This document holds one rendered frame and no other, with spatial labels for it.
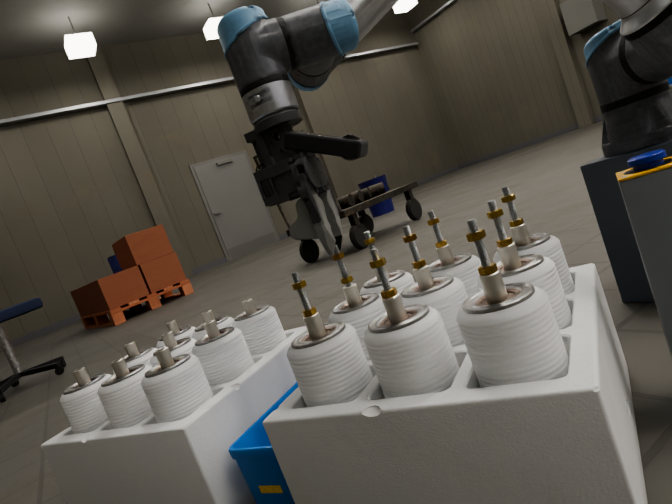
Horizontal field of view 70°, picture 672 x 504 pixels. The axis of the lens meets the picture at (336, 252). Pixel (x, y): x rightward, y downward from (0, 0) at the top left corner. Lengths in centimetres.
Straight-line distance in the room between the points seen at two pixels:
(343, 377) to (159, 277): 510
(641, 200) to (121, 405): 82
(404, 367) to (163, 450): 42
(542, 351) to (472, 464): 14
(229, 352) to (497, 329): 53
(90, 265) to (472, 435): 976
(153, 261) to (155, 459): 487
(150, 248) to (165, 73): 621
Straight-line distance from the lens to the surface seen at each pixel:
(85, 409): 101
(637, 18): 97
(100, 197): 1031
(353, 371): 62
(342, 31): 75
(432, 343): 55
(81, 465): 102
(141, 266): 561
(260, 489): 80
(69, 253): 1013
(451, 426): 53
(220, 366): 89
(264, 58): 72
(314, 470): 65
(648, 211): 67
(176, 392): 82
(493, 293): 53
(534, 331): 51
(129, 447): 88
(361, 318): 69
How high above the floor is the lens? 41
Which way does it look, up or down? 6 degrees down
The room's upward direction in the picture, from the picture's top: 21 degrees counter-clockwise
